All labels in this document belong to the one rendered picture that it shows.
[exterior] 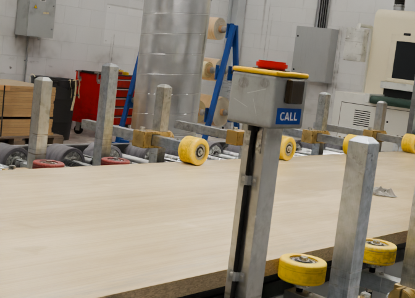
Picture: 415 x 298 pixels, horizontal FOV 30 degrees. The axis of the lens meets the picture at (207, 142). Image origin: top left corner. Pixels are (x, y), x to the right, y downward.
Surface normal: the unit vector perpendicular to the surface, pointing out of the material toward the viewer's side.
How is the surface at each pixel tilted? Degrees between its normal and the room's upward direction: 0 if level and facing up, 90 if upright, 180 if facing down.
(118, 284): 0
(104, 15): 90
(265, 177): 90
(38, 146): 90
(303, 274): 90
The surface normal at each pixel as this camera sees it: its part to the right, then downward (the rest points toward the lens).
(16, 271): 0.11, -0.99
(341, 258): -0.65, 0.01
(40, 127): 0.75, 0.16
